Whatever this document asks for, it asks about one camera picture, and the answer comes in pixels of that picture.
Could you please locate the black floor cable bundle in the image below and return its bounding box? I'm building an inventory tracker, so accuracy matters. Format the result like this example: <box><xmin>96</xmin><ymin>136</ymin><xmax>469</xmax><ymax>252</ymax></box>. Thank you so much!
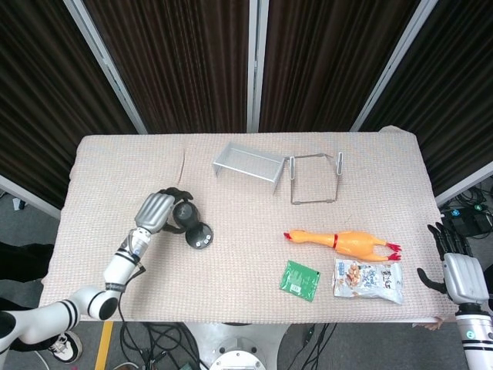
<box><xmin>119</xmin><ymin>322</ymin><xmax>203</xmax><ymax>370</ymax></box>

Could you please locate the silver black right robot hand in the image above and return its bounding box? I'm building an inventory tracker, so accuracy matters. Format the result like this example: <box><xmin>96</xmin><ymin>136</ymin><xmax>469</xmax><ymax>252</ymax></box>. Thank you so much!
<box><xmin>417</xmin><ymin>221</ymin><xmax>492</xmax><ymax>305</ymax></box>

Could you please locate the silver mesh shelf riser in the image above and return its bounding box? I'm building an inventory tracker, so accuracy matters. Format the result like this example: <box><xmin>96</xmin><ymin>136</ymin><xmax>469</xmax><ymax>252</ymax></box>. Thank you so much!
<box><xmin>212</xmin><ymin>141</ymin><xmax>285</xmax><ymax>197</ymax></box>

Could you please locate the yellow rubber chicken toy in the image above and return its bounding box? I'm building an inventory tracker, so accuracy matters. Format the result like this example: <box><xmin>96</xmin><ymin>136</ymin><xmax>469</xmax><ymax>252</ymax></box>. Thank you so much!
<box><xmin>283</xmin><ymin>228</ymin><xmax>402</xmax><ymax>263</ymax></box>

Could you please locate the black electronics with cables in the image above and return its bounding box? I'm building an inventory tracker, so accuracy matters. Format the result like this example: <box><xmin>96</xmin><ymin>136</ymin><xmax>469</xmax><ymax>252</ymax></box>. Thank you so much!
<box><xmin>438</xmin><ymin>184</ymin><xmax>493</xmax><ymax>255</ymax></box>

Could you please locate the black round puck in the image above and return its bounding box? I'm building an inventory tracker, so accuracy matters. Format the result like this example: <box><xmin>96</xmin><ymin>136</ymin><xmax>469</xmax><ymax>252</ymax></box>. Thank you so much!
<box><xmin>185</xmin><ymin>223</ymin><xmax>214</xmax><ymax>251</ymax></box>

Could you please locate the white blue snack bag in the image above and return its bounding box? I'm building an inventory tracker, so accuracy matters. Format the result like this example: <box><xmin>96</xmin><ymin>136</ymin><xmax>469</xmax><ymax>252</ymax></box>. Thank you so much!
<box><xmin>332</xmin><ymin>257</ymin><xmax>404</xmax><ymax>305</ymax></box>

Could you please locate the green foil packet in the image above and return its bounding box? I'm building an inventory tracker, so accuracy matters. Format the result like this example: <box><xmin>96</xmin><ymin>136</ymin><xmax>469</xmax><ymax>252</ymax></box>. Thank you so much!
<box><xmin>278</xmin><ymin>260</ymin><xmax>321</xmax><ymax>302</ymax></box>

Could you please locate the grey aluminium partition post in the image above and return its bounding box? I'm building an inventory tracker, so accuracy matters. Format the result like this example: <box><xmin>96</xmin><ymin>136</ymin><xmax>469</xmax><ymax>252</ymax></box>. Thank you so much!
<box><xmin>246</xmin><ymin>0</ymin><xmax>269</xmax><ymax>133</ymax></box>
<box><xmin>350</xmin><ymin>0</ymin><xmax>440</xmax><ymax>132</ymax></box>
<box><xmin>63</xmin><ymin>0</ymin><xmax>149</xmax><ymax>135</ymax></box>

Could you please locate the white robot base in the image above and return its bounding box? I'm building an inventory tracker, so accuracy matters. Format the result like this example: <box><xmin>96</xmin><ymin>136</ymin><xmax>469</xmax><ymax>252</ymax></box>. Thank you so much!
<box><xmin>184</xmin><ymin>321</ymin><xmax>290</xmax><ymax>370</ymax></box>

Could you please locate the dark brown curtain panel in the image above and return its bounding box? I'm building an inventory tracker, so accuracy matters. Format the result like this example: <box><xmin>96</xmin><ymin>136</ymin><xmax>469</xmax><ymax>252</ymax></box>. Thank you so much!
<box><xmin>84</xmin><ymin>0</ymin><xmax>251</xmax><ymax>134</ymax></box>
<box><xmin>361</xmin><ymin>0</ymin><xmax>493</xmax><ymax>193</ymax></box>
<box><xmin>260</xmin><ymin>0</ymin><xmax>421</xmax><ymax>133</ymax></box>
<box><xmin>0</xmin><ymin>0</ymin><xmax>136</xmax><ymax>209</ymax></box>

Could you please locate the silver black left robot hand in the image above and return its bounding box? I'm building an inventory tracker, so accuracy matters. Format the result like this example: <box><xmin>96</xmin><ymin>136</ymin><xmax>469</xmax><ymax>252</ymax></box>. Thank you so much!
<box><xmin>133</xmin><ymin>187</ymin><xmax>194</xmax><ymax>235</ymax></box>

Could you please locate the grey aluminium partition rail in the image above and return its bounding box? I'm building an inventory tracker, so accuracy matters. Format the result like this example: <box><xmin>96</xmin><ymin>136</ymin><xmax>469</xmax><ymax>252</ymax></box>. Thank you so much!
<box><xmin>434</xmin><ymin>160</ymin><xmax>493</xmax><ymax>207</ymax></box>
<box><xmin>0</xmin><ymin>173</ymin><xmax>62</xmax><ymax>220</ymax></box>

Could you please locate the black white sneaker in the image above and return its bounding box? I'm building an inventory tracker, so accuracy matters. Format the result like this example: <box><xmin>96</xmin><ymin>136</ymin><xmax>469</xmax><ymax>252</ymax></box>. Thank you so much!
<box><xmin>48</xmin><ymin>331</ymin><xmax>83</xmax><ymax>364</ymax></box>

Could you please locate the metal wire stand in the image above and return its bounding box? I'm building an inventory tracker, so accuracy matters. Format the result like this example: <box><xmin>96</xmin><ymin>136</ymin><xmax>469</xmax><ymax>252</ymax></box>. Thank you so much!
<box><xmin>287</xmin><ymin>152</ymin><xmax>344</xmax><ymax>205</ymax></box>

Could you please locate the beige waffle tablecloth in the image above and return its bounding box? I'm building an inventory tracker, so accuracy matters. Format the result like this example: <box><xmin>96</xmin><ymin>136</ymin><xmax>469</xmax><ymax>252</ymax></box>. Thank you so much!
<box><xmin>39</xmin><ymin>126</ymin><xmax>451</xmax><ymax>324</ymax></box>

